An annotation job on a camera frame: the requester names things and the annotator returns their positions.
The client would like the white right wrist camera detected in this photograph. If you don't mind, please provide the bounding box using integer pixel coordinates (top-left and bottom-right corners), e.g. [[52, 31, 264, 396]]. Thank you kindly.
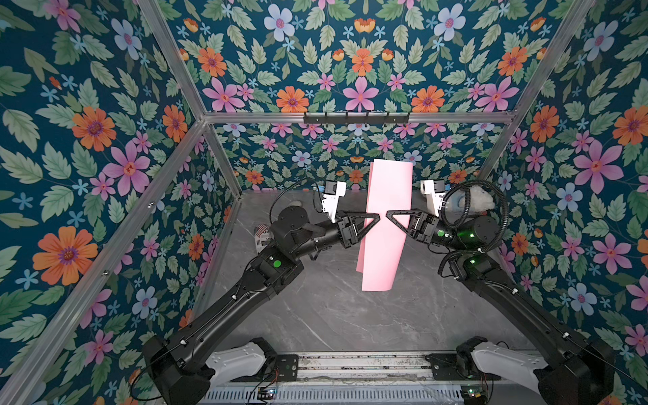
[[420, 180, 447, 217]]

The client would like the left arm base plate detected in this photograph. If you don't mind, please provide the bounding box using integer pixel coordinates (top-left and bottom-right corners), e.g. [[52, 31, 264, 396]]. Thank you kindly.
[[261, 354, 300, 382]]

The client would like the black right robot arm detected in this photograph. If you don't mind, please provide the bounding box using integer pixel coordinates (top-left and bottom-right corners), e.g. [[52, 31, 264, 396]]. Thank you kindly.
[[386, 210, 614, 404]]

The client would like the white plush toy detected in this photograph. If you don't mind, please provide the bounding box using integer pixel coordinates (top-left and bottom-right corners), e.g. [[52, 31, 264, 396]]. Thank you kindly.
[[445, 186, 495, 214]]

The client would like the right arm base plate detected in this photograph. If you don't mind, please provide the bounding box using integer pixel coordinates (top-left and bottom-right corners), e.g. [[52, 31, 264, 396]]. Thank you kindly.
[[424, 353, 475, 381]]

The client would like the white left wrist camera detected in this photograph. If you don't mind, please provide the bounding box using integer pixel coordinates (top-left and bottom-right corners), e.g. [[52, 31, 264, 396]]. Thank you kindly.
[[320, 181, 347, 223]]

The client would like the black hook rail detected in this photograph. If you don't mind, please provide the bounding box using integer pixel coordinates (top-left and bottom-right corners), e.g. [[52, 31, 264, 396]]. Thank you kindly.
[[302, 112, 410, 126]]

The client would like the pink rectangular paper sheet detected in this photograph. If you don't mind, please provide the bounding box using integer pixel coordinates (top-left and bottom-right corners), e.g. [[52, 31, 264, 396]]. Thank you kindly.
[[356, 160, 413, 292]]

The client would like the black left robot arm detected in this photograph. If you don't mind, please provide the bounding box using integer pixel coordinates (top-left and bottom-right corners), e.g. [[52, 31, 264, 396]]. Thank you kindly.
[[143, 206, 381, 404]]

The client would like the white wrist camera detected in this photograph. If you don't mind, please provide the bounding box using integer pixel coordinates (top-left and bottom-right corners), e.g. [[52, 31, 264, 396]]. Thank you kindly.
[[420, 180, 447, 217], [320, 181, 347, 223]]

